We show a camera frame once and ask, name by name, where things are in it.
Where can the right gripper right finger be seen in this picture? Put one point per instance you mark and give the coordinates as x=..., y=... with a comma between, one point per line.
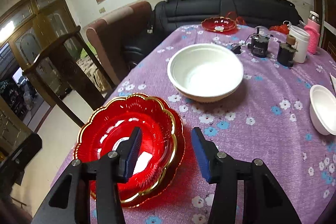
x=264, y=199

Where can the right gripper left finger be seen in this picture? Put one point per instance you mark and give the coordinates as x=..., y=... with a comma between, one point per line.
x=68, y=199

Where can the red gold-rimmed plate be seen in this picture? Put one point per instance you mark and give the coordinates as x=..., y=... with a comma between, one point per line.
x=105, y=132

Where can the beige plastic bowl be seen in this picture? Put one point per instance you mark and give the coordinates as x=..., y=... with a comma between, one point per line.
x=207, y=92

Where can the purple floral tablecloth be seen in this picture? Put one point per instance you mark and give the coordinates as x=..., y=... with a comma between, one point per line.
x=267, y=118

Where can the dark wooden chair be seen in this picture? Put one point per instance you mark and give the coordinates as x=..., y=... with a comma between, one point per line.
x=70, y=72

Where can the wooden glass door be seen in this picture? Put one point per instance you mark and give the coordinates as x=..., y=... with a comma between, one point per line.
x=33, y=25

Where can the white notebook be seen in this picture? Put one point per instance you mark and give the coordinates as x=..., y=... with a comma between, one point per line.
x=333, y=81

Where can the black device with cork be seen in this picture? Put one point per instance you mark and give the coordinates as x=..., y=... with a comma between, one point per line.
x=286, y=51

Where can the small black plug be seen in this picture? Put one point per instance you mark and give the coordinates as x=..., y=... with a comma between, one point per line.
x=236, y=49

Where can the black power adapter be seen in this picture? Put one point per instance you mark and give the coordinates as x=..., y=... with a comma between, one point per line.
x=259, y=42

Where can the brown fabric armchair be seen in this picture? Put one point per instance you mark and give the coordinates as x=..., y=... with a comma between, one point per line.
x=107, y=33

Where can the white plastic jar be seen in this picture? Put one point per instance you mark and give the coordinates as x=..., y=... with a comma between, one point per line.
x=301, y=43

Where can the pink sleeved thermos bottle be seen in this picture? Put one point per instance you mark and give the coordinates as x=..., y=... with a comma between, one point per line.
x=313, y=27

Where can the far red plate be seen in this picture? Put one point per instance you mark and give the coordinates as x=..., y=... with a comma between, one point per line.
x=219, y=24

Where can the red plastic bag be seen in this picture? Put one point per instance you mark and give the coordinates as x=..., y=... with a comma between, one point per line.
x=237, y=19

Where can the black leather sofa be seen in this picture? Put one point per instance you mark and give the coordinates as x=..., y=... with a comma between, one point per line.
x=168, y=16

